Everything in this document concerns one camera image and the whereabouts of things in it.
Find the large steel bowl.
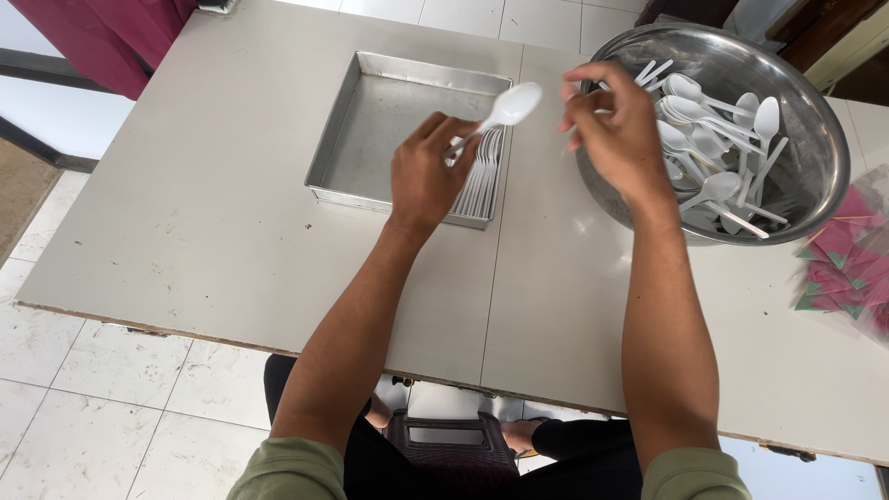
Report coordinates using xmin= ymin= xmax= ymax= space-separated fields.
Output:
xmin=575 ymin=22 xmax=851 ymax=247

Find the wooden furniture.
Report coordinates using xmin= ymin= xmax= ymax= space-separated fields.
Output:
xmin=764 ymin=0 xmax=889 ymax=106

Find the person's left hand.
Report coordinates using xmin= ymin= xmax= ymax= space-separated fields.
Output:
xmin=389 ymin=111 xmax=483 ymax=230

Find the row of white plastic spoons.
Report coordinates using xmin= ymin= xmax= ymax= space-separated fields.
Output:
xmin=451 ymin=126 xmax=505 ymax=218

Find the clear bag of pink packets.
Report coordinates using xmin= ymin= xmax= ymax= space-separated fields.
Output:
xmin=792 ymin=164 xmax=889 ymax=347

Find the heap of white plastic spoons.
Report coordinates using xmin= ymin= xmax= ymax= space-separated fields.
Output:
xmin=599 ymin=59 xmax=790 ymax=240

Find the dark red cloth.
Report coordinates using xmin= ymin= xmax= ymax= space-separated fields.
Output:
xmin=8 ymin=0 xmax=198 ymax=101

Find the dark brown plastic stool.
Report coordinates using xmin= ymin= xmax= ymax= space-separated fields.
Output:
xmin=384 ymin=409 xmax=520 ymax=487

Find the person's right hand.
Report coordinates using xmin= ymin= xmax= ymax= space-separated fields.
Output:
xmin=557 ymin=61 xmax=672 ymax=212

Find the single white plastic spoon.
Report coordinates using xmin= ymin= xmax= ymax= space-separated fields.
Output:
xmin=444 ymin=82 xmax=544 ymax=159

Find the square metal baking tray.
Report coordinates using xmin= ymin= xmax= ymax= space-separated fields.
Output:
xmin=304 ymin=50 xmax=514 ymax=231

